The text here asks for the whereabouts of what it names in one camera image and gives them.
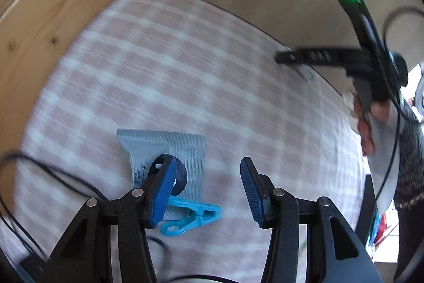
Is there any person's right forearm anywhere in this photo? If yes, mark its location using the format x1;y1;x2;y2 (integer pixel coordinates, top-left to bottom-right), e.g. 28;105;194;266
392;94;424;212

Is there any pine wooden panel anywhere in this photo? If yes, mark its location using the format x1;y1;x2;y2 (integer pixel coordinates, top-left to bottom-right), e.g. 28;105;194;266
0;0;164;214

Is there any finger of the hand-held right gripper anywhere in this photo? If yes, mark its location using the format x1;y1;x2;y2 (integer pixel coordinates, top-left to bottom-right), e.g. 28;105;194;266
275;49;309;66

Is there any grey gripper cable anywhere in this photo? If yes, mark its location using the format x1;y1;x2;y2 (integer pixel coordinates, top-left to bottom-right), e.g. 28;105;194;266
374;5;424;206

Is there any person's right hand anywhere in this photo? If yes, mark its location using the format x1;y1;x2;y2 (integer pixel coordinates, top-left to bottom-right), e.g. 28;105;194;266
352;95;393;156

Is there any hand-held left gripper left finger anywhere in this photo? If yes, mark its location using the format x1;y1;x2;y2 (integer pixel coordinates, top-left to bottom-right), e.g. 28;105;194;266
46;154;178;283

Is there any black power adapter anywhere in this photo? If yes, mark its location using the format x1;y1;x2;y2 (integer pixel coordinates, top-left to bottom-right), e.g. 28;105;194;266
18;256;51;283

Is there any grey logo packet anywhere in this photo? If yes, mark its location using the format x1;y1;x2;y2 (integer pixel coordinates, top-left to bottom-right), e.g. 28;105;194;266
116;128;206;204

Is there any blue clothespin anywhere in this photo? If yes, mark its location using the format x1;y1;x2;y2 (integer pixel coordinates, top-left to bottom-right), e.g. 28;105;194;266
160;196;222;236

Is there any black USB cable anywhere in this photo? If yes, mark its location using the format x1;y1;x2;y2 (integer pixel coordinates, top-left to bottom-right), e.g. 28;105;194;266
0;153;240;283

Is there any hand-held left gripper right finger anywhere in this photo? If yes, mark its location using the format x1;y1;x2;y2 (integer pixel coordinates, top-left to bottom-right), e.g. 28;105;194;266
240;156;381;283

